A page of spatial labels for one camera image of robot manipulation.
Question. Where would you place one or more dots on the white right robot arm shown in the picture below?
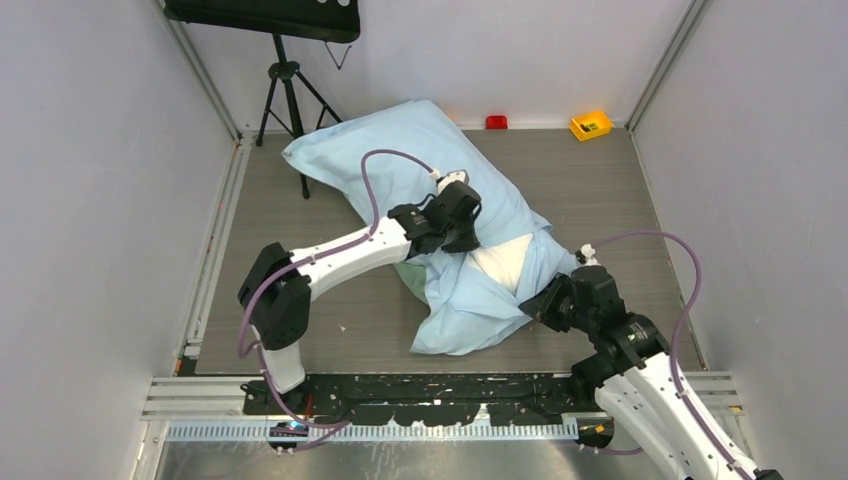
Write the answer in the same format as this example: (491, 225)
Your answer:
(633, 377)

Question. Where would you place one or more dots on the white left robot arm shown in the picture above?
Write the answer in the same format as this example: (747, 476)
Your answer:
(281, 286)

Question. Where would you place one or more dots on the black tripod stand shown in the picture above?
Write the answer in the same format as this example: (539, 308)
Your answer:
(285, 72)

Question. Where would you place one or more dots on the red small block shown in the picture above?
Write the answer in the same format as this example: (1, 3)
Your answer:
(496, 122)

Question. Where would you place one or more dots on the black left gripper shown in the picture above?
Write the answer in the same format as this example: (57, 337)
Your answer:
(466, 242)

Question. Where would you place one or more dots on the white pillow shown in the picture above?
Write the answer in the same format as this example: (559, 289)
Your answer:
(502, 263)

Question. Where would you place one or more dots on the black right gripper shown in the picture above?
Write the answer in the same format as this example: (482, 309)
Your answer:
(541, 305)

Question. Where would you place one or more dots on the slotted aluminium rail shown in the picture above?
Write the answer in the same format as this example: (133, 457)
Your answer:
(276, 431)

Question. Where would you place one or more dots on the yellow small bin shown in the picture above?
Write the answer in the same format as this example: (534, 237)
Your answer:
(590, 125)

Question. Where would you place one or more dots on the black panel on tripod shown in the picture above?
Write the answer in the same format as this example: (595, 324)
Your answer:
(329, 21)

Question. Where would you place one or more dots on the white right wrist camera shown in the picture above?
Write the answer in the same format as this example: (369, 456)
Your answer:
(586, 255)

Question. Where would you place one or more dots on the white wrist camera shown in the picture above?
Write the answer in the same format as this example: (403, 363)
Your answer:
(586, 255)
(460, 176)

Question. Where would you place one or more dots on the light blue pillowcase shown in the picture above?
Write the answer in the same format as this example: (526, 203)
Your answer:
(395, 157)

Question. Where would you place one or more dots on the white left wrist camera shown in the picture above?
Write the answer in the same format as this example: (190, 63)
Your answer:
(460, 176)

